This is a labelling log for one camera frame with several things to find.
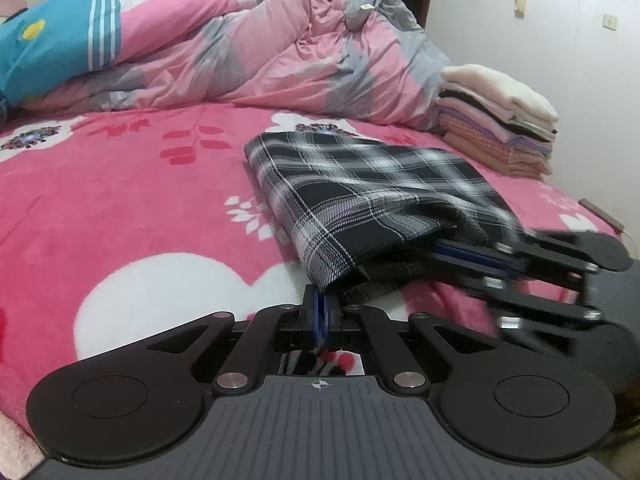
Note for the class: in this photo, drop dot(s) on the pink floral blanket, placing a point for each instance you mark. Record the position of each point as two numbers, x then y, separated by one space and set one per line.
150 210

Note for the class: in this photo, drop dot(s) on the stack of folded clothes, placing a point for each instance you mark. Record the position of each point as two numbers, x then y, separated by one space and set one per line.
500 120

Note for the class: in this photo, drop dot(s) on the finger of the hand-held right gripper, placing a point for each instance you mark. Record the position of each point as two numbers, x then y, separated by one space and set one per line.
470 255
530 305

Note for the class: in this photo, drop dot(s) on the teal pink striped duvet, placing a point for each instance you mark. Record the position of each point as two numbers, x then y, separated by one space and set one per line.
55 45

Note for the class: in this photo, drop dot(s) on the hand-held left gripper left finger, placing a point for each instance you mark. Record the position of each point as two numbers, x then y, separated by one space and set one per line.
312 320

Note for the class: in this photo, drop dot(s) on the navy blue garment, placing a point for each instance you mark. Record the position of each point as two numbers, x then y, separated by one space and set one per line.
4 107

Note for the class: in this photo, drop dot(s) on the white fluffy cloth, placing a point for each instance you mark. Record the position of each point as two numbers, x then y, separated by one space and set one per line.
17 445

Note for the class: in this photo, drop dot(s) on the white wall socket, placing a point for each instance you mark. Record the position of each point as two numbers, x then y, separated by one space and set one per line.
609 21

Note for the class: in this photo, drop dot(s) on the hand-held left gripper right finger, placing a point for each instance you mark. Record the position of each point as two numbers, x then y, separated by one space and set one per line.
330 320

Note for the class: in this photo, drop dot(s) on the black white plaid pants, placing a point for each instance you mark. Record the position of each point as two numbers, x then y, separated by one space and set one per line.
360 195

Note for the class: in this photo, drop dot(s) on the pink grey quilt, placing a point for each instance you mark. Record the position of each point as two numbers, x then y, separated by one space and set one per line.
300 60

